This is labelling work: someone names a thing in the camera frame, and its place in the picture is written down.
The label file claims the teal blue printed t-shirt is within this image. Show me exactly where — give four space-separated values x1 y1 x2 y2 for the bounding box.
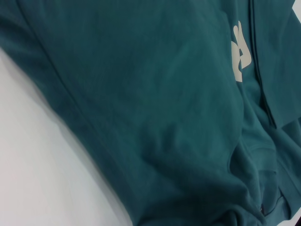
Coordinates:
0 0 301 226

